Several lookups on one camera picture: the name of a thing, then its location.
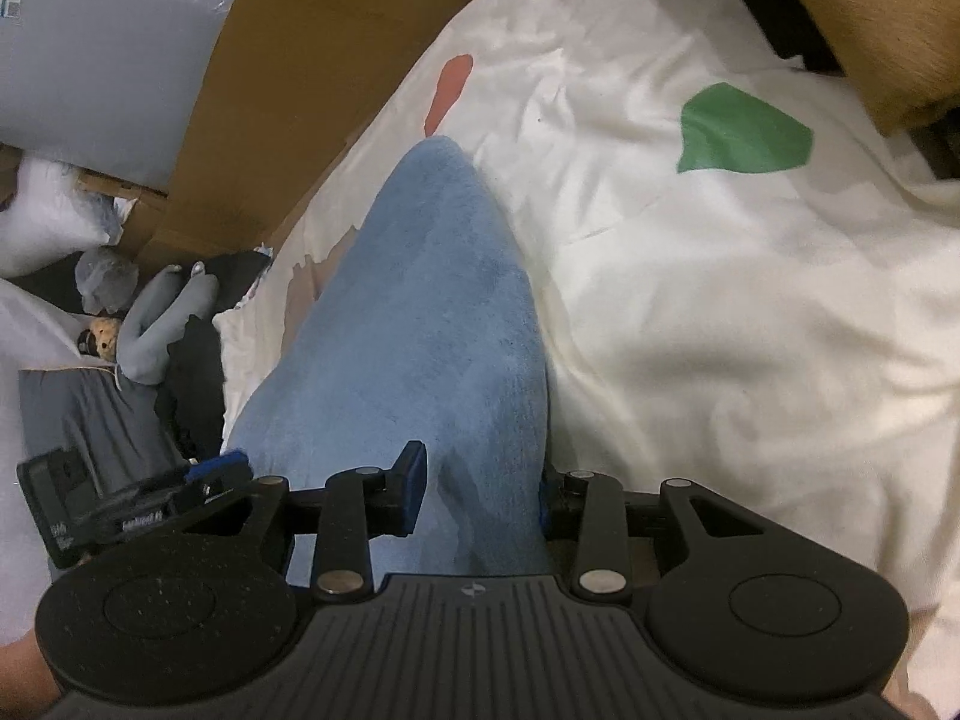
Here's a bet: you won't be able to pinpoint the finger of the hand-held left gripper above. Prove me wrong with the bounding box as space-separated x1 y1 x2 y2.
182 450 252 500

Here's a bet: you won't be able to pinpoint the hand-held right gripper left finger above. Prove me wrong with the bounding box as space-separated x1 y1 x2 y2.
176 441 428 601

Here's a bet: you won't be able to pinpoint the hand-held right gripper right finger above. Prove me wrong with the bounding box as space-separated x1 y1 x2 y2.
538 465 781 602

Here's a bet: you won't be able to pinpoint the blue denim jeans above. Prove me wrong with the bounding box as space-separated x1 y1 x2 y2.
221 136 556 590

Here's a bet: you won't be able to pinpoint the black garment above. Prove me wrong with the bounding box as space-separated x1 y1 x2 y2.
157 251 271 458

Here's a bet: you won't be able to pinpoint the small orange plush toy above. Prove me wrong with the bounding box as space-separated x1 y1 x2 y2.
79 317 122 361

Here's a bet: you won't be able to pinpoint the clear plastic bag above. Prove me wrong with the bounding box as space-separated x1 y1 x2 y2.
75 249 140 316

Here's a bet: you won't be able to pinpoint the printed cream bed sheet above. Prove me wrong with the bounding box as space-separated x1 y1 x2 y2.
214 0 960 720

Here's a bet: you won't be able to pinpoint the white plastic bag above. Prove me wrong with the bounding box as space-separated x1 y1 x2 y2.
0 157 125 278

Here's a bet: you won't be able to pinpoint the brown cardboard sheet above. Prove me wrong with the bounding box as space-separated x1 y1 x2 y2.
116 0 541 278

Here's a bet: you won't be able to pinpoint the white bubble wrap package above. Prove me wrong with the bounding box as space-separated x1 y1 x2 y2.
0 0 260 192

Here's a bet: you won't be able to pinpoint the brown folded garment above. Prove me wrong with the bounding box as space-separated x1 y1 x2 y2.
742 0 960 136

